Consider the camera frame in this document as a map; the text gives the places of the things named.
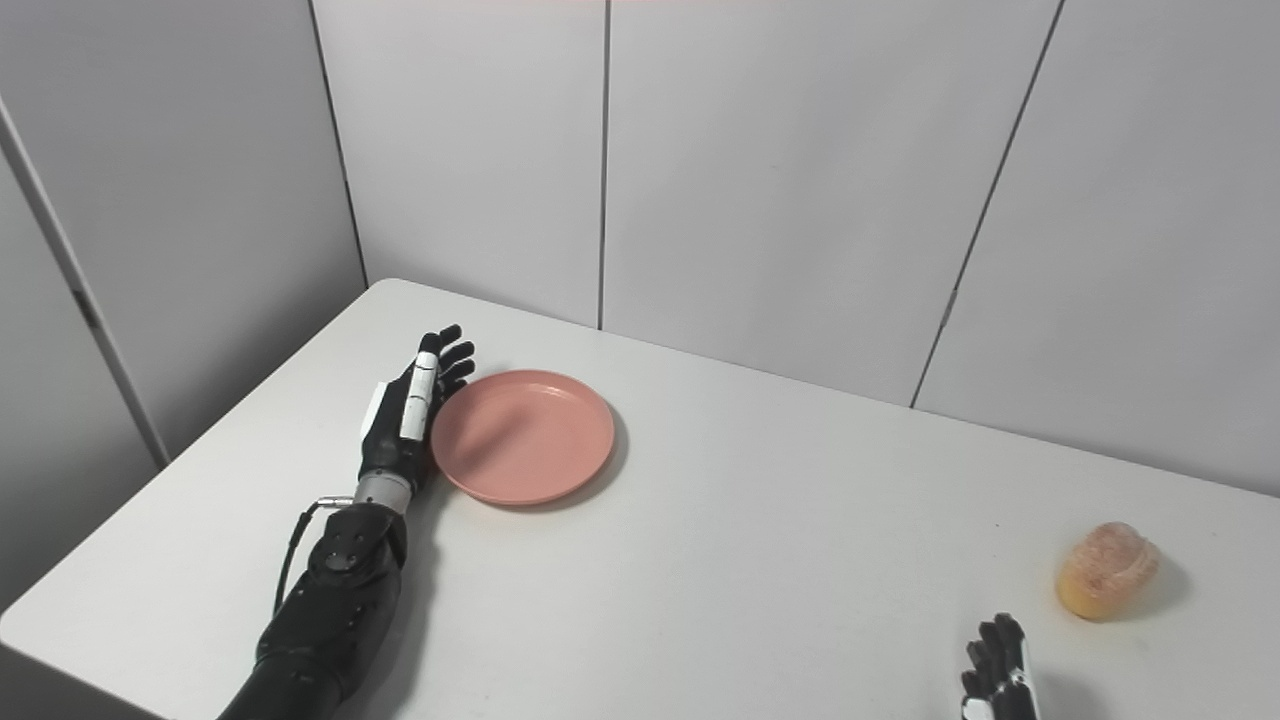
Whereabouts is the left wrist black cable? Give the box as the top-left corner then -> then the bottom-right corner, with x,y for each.
273,496 -> 355,618

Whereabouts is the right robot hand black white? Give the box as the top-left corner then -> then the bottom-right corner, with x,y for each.
960,613 -> 1042,720

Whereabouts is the sugared bread roll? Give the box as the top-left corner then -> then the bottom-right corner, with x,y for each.
1055,522 -> 1162,621

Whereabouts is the pink round plate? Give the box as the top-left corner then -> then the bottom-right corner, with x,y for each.
430,369 -> 617,506

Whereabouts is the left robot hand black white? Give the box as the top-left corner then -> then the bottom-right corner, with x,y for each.
357,323 -> 477,493

